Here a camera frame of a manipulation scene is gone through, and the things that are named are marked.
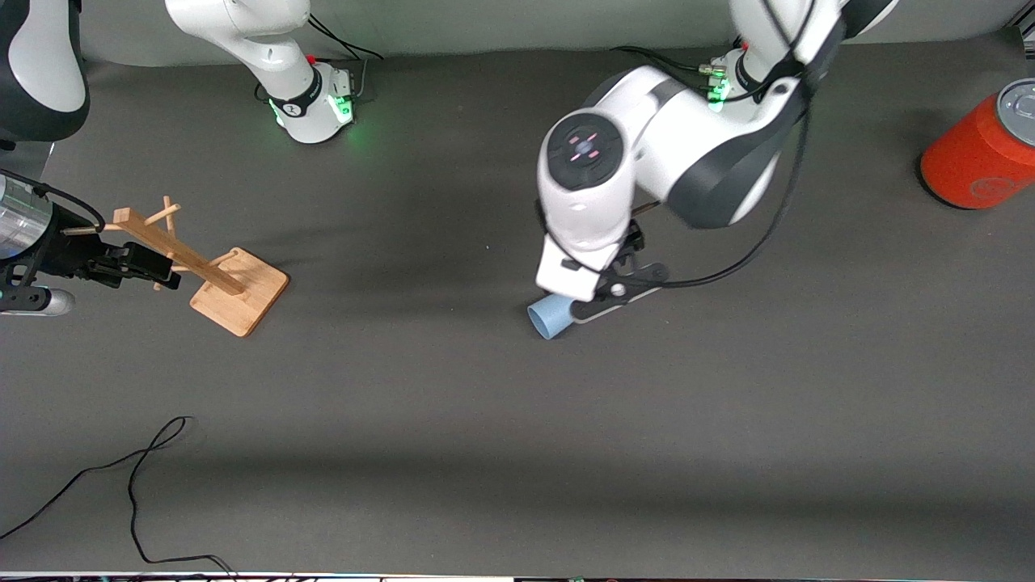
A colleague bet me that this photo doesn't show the light blue cup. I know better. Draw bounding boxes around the light blue cup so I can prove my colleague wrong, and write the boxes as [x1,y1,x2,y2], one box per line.
[527,293,579,340]

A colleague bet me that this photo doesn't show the wooden cup rack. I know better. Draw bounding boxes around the wooden cup rack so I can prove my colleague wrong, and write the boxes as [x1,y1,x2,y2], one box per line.
[63,196,289,338]

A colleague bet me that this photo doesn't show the dark grey table mat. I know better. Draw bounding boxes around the dark grey table mat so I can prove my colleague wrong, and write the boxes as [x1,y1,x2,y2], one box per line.
[0,32,1035,576]

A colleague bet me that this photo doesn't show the orange drink can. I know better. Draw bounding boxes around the orange drink can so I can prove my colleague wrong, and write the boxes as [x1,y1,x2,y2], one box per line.
[919,78,1035,211]

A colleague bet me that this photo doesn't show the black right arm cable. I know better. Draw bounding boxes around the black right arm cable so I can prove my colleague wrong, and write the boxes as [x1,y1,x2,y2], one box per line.
[0,170,106,235]

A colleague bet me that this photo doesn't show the black left base cables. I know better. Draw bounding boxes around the black left base cables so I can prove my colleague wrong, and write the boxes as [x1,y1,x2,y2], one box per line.
[610,16,757,94]

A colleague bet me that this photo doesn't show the black base cables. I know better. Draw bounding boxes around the black base cables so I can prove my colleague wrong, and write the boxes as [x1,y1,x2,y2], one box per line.
[306,12,382,102]
[610,16,757,94]

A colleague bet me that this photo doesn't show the thin loose black cable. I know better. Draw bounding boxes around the thin loose black cable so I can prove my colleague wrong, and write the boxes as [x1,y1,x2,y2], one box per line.
[0,416,237,580]

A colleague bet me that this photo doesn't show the black right base cables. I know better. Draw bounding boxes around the black right base cables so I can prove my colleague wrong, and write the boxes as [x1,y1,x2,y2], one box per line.
[306,12,382,102]

